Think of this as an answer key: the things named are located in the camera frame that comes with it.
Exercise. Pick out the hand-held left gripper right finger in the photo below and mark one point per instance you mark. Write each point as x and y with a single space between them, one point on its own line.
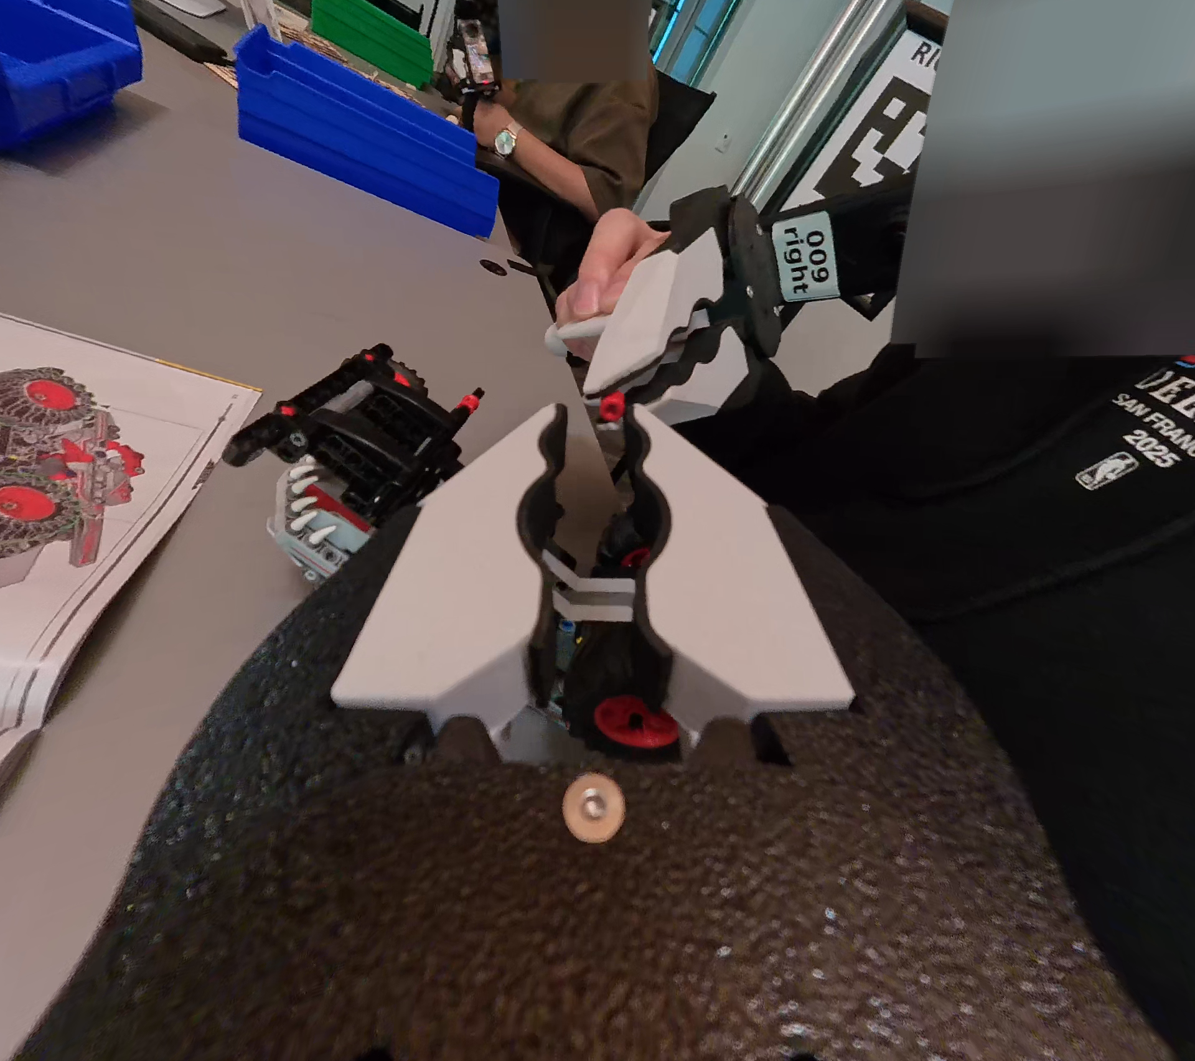
755 612

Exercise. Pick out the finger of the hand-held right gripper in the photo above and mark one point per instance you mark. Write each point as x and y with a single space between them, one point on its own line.
652 313
700 405

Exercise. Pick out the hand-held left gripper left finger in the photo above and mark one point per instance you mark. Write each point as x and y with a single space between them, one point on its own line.
429 612

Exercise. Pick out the small red bushing piece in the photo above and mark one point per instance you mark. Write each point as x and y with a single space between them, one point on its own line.
610 405

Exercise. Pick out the toy brick monster truck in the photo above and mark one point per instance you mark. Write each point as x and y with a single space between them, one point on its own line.
372 425

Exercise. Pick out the black axle with red bush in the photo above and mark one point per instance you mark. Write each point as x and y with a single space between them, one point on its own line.
469 403

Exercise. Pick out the person's right hand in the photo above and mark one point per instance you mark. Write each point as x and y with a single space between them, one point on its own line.
606 258

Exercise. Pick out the small black wheel red hub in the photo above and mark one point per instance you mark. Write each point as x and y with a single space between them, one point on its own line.
627 546

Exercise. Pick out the black-white marker sign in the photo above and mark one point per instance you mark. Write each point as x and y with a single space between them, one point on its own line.
896 126

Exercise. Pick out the open instruction booklet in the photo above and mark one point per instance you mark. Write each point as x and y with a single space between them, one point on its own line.
93 612

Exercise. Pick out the green storage bin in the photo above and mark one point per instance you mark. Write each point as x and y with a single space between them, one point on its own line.
372 33

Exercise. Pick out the blue storage bin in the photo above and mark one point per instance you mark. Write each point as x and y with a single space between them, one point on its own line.
55 33
317 84

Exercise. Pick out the brown laser-cut sheet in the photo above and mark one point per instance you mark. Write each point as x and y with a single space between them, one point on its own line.
218 66

